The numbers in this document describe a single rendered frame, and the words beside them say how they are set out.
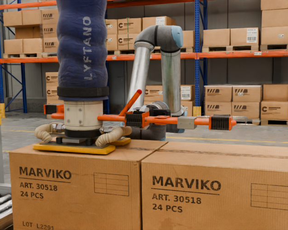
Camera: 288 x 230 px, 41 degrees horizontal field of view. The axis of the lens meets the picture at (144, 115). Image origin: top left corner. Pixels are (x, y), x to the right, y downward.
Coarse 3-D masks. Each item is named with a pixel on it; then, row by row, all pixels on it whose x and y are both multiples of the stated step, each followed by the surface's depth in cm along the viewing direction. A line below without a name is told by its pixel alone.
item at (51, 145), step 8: (40, 144) 164; (48, 144) 163; (56, 144) 162; (64, 144) 162; (72, 144) 162; (80, 144) 162; (88, 144) 159; (80, 152) 157; (88, 152) 156; (96, 152) 154; (104, 152) 153
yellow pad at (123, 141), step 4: (92, 140) 176; (116, 140) 174; (120, 140) 174; (124, 140) 174; (128, 140) 177; (108, 144) 173; (112, 144) 173; (116, 144) 172; (120, 144) 172; (124, 144) 172
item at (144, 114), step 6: (126, 114) 159; (132, 114) 158; (138, 114) 158; (144, 114) 159; (126, 120) 160; (132, 120) 159; (138, 120) 158; (126, 126) 161; (138, 126) 158; (144, 126) 159
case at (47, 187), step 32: (32, 160) 162; (64, 160) 156; (96, 160) 151; (128, 160) 147; (32, 192) 164; (64, 192) 158; (96, 192) 153; (128, 192) 148; (32, 224) 166; (64, 224) 160; (96, 224) 155; (128, 224) 150
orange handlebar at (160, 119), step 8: (104, 120) 165; (112, 120) 164; (120, 120) 162; (144, 120) 159; (152, 120) 158; (160, 120) 157; (168, 120) 156; (176, 120) 155; (200, 120) 152; (208, 120) 151; (232, 120) 149
